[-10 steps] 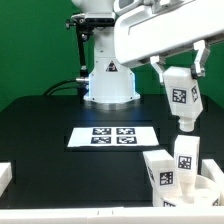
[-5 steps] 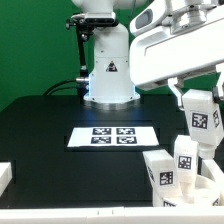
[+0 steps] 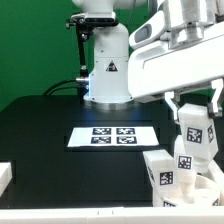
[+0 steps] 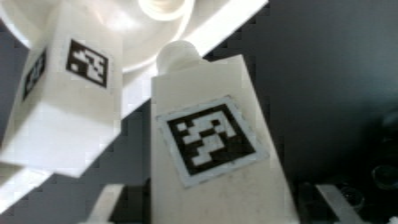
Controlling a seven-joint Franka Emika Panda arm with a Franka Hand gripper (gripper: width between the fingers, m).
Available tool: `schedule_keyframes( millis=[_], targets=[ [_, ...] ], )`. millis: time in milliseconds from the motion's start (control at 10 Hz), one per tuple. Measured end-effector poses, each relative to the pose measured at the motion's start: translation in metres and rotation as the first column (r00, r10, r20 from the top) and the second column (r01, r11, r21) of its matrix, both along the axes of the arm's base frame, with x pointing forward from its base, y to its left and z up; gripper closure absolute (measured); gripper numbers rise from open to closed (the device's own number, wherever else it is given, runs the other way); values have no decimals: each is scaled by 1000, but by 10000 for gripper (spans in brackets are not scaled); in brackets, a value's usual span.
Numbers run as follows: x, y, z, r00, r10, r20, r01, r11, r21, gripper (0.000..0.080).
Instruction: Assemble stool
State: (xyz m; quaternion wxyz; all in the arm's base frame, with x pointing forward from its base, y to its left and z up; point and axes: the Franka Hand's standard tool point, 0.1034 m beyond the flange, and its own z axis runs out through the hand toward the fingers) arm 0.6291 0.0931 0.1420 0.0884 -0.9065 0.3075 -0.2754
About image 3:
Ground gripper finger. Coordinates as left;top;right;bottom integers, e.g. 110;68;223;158
208;78;224;118
164;91;180;124

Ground white left fence bar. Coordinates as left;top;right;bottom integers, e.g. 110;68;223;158
0;162;12;197

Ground white marker sheet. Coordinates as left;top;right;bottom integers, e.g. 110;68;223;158
68;126;159;147

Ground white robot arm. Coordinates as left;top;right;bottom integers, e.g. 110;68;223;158
72;0;224;117

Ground black cables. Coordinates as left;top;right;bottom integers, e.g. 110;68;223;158
43;79;86;97

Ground white front fence bar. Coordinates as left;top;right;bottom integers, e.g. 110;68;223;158
0;207;224;224

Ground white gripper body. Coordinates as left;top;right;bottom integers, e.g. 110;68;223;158
128;23;224;102

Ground camera on black stand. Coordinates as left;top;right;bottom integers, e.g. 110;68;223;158
65;12;118;85

